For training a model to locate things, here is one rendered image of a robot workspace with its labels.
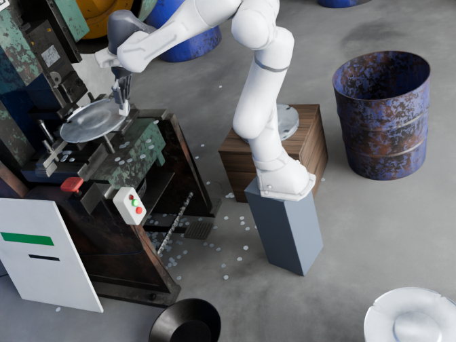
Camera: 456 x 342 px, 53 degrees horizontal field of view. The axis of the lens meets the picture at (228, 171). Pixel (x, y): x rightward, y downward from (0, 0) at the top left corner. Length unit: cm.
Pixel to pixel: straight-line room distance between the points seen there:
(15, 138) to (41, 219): 34
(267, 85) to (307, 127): 76
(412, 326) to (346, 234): 73
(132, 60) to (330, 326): 119
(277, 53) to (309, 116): 89
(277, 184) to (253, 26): 62
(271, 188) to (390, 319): 59
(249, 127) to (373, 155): 92
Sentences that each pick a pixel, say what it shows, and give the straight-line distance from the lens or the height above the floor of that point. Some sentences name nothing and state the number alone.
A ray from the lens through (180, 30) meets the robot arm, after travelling 137.
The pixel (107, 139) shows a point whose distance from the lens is 184.
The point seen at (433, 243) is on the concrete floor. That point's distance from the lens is 206.
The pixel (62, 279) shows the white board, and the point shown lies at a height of 17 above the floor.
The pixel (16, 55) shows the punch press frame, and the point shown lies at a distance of 164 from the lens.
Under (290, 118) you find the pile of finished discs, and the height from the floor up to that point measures 38.
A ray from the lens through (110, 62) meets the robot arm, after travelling 159.
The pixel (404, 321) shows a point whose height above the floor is 31.
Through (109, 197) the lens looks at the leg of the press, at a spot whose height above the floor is 62.
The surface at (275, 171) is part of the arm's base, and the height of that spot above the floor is 55.
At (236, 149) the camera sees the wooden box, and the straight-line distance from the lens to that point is 212.
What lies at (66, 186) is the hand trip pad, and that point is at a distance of 162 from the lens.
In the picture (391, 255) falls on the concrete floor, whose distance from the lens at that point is 202.
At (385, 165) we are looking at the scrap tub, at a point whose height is 10.
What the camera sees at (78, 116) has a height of 78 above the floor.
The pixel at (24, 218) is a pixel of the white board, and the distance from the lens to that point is 210.
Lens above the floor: 159
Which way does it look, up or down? 38 degrees down
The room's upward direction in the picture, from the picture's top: 20 degrees counter-clockwise
